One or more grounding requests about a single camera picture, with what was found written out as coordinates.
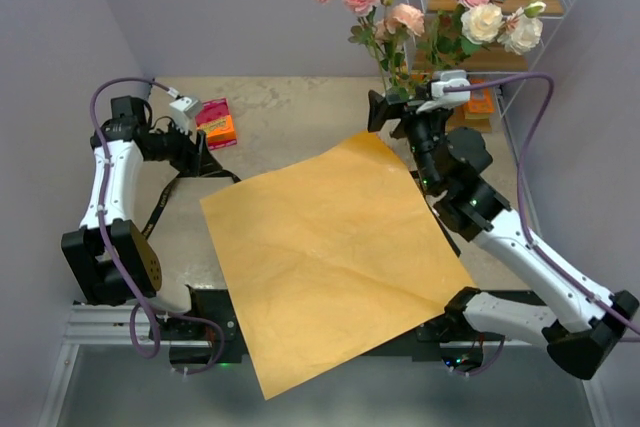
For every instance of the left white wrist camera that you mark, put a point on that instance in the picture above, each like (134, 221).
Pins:
(183, 111)

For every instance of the black ribbon with gold text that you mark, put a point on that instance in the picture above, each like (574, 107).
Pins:
(165, 192)

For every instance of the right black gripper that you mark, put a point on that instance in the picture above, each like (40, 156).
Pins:
(378, 111)

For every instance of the pink orange candy box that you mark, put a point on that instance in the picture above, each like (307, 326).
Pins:
(216, 121)

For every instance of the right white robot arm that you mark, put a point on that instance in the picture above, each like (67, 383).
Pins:
(576, 320)

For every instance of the artificial rose bouquet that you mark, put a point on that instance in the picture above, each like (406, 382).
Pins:
(384, 27)

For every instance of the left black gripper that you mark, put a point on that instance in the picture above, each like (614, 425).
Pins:
(188, 158)

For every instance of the aluminium rail frame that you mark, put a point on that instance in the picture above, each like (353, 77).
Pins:
(101, 380)

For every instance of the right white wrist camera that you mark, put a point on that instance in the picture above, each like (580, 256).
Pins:
(447, 90)

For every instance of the orange paper flower wrap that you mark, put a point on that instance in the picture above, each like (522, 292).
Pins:
(329, 258)

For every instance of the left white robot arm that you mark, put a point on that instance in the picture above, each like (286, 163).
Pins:
(111, 257)

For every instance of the white wire shelf rack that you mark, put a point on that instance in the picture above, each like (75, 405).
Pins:
(492, 59)

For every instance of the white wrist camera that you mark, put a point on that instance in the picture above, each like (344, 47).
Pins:
(183, 111)
(447, 90)

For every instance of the yellow orange packet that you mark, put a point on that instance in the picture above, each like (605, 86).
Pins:
(480, 105)

